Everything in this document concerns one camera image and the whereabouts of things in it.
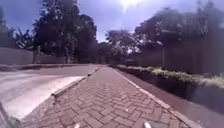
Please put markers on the red brick path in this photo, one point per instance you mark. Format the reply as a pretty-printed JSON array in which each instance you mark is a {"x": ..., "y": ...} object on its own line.
[{"x": 110, "y": 100}]

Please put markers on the pale concrete kerb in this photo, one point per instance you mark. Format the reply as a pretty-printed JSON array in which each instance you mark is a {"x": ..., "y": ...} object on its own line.
[{"x": 68, "y": 86}]

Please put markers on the low green hedge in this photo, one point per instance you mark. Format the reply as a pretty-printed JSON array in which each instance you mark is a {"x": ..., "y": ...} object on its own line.
[{"x": 173, "y": 75}]

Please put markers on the row of tall trees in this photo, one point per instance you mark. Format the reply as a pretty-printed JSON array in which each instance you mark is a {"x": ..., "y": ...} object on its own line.
[
  {"x": 166, "y": 30},
  {"x": 60, "y": 30}
]

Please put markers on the robot's own part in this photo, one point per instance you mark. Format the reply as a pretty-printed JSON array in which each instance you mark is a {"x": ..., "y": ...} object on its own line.
[
  {"x": 76, "y": 125},
  {"x": 146, "y": 125}
]

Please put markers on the concrete drainage channel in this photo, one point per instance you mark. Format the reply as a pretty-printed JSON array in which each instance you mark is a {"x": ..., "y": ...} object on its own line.
[{"x": 186, "y": 106}]

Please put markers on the grey paved road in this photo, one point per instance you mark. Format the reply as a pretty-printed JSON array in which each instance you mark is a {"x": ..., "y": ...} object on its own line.
[{"x": 26, "y": 90}]

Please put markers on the dark boundary wall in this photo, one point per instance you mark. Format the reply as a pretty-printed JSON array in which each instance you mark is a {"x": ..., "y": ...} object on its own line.
[{"x": 193, "y": 56}]

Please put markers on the pale grey wall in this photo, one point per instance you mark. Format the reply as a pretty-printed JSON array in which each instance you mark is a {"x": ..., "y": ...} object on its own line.
[{"x": 16, "y": 56}]

